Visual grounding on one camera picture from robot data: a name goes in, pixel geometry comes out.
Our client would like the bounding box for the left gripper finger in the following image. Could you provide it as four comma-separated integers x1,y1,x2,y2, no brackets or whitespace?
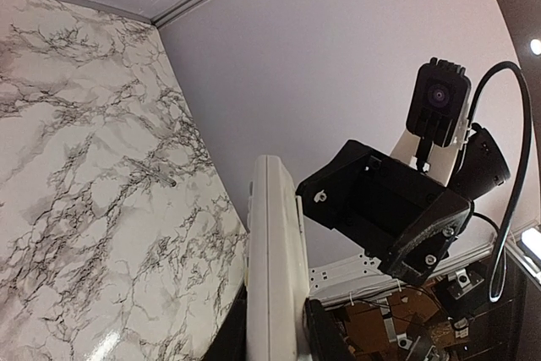
303,298,355,361

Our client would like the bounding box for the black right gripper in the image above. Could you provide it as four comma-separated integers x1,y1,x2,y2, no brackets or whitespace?
296,139,472,285

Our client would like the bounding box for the white remote control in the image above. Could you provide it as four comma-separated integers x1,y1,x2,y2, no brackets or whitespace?
245,155,312,360

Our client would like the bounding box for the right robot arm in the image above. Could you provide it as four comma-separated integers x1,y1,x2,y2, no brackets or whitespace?
296,127,511,286

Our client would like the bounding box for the right camera cable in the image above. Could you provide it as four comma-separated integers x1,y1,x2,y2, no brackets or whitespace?
462,60,534,304

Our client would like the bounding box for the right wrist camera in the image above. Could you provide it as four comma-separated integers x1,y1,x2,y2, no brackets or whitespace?
391,57,472,185

